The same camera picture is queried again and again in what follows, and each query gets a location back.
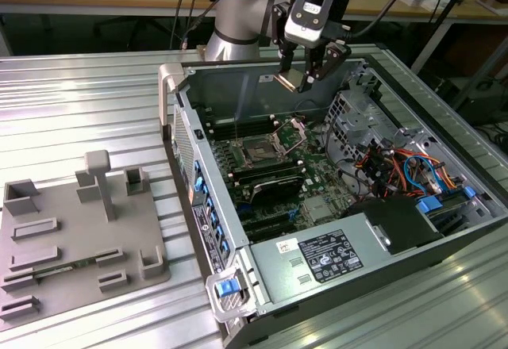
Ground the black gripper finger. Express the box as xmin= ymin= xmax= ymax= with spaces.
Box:
xmin=299 ymin=41 xmax=353 ymax=94
xmin=271 ymin=2 xmax=297 ymax=75

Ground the silver CPU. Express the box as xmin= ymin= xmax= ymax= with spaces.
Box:
xmin=273 ymin=67 xmax=309 ymax=94

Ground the metal socket cover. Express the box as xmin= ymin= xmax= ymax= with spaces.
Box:
xmin=273 ymin=117 xmax=310 ymax=155

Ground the black RAM slot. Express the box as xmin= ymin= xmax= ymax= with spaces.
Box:
xmin=236 ymin=172 xmax=309 ymax=188
xmin=233 ymin=167 xmax=306 ymax=184
xmin=202 ymin=113 xmax=275 ymax=124
xmin=200 ymin=105 xmax=274 ymax=116
xmin=229 ymin=158 xmax=302 ymax=175
xmin=209 ymin=128 xmax=279 ymax=140
xmin=206 ymin=121 xmax=277 ymax=132
xmin=232 ymin=163 xmax=305 ymax=179

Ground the CPU socket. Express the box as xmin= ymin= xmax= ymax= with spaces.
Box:
xmin=232 ymin=134 xmax=287 ymax=167

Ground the black expansion slot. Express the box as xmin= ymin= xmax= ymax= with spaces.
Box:
xmin=237 ymin=208 xmax=293 ymax=226
xmin=244 ymin=221 xmax=298 ymax=244

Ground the metal disk bay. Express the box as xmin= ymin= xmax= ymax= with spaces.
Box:
xmin=323 ymin=89 xmax=402 ymax=167

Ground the grey PC case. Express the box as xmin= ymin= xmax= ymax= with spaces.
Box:
xmin=157 ymin=43 xmax=508 ymax=349

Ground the green motherboard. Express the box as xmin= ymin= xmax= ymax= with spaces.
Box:
xmin=198 ymin=102 xmax=382 ymax=247

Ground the black graphics card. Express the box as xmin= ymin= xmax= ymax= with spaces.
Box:
xmin=248 ymin=176 xmax=305 ymax=209

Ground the silver chipset heatsink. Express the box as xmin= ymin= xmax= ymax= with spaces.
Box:
xmin=304 ymin=197 xmax=335 ymax=224

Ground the blue disk carrier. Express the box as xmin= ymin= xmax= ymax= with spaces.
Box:
xmin=416 ymin=186 xmax=477 ymax=231

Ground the grey power supply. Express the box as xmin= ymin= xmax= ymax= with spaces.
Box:
xmin=248 ymin=210 xmax=394 ymax=306

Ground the blue case latch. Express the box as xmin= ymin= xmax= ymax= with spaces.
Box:
xmin=215 ymin=280 xmax=236 ymax=298

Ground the grey parts rack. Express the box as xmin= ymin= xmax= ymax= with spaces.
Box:
xmin=0 ymin=149 xmax=172 ymax=328

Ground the green RAM stick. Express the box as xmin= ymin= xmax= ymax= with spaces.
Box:
xmin=33 ymin=258 xmax=99 ymax=282

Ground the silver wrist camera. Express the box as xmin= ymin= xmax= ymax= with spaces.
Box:
xmin=283 ymin=0 xmax=335 ymax=48

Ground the red orange wire bundle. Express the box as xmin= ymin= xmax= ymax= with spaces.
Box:
xmin=355 ymin=145 xmax=465 ymax=201

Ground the blue wire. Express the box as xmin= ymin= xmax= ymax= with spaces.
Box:
xmin=403 ymin=153 xmax=444 ymax=196

